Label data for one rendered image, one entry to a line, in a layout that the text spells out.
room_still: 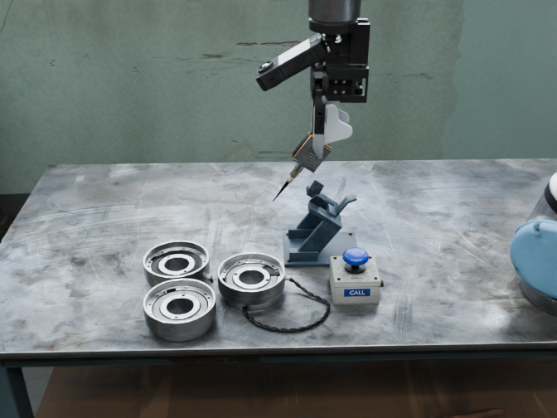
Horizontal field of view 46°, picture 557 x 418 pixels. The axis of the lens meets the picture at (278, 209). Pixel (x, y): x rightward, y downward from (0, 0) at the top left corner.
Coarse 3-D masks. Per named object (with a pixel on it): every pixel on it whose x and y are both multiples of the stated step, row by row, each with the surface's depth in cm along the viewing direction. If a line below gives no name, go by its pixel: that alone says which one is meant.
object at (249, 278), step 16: (240, 256) 106; (256, 256) 106; (272, 256) 105; (224, 272) 104; (240, 272) 103; (256, 272) 104; (224, 288) 99; (256, 288) 100; (272, 288) 98; (240, 304) 99; (256, 304) 98
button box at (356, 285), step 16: (336, 256) 104; (336, 272) 101; (352, 272) 100; (368, 272) 101; (336, 288) 99; (352, 288) 99; (368, 288) 99; (336, 304) 101; (352, 304) 101; (368, 304) 101
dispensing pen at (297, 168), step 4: (308, 132) 104; (308, 136) 103; (304, 140) 104; (300, 144) 104; (328, 144) 105; (296, 148) 105; (296, 152) 104; (296, 168) 106; (300, 168) 105; (292, 172) 106; (296, 172) 106; (300, 172) 106; (288, 176) 107; (292, 176) 106; (296, 176) 106; (288, 180) 107; (292, 180) 107; (284, 184) 107; (280, 192) 108; (276, 196) 109
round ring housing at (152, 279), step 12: (156, 252) 108; (204, 252) 107; (144, 264) 103; (168, 264) 107; (180, 264) 108; (192, 264) 105; (204, 264) 103; (144, 276) 105; (156, 276) 101; (168, 276) 100; (180, 276) 100; (192, 276) 101; (204, 276) 103
